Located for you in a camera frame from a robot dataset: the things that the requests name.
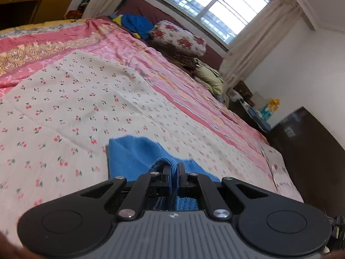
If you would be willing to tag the yellow green pillow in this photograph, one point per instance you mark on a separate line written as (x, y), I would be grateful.
(209, 77)

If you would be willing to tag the cluttered bedside table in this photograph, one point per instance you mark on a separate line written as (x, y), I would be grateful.
(252, 108)

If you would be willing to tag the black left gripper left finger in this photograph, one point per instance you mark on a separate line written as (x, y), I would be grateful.
(147, 189)

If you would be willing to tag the floral red white pillow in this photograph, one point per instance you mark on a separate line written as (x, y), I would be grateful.
(170, 36)

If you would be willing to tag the blue yellow garment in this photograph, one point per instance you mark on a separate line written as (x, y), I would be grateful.
(139, 26)

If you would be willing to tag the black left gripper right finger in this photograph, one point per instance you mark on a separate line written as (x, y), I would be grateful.
(202, 188)

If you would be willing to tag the blue knitted sweater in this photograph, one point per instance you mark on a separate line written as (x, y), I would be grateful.
(131, 156)

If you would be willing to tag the pink striped bedspread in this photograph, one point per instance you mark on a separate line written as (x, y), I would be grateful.
(28, 49)

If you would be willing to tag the dark red headboard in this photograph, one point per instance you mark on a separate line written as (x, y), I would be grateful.
(157, 12)

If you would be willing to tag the dark brown cabinet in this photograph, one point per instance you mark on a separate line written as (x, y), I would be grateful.
(314, 160)

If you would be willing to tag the window with bars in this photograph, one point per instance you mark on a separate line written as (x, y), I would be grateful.
(223, 19)

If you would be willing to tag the beige right curtain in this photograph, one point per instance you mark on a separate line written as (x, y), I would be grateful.
(252, 45)

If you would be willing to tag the cherry print white sheet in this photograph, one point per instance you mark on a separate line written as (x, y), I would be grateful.
(56, 124)

